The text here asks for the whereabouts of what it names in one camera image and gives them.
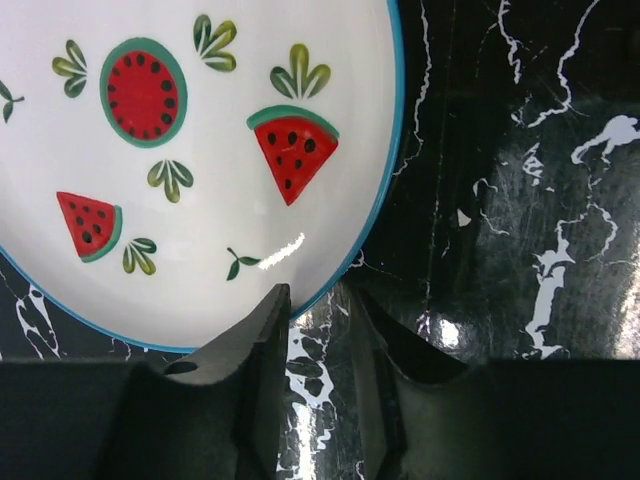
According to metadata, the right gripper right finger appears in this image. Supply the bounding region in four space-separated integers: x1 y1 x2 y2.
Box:
349 289 639 479

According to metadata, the white watermelon pattern plate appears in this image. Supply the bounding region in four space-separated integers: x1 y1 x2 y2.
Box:
1 1 405 353

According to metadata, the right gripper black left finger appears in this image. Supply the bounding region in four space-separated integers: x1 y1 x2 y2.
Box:
1 284 291 479

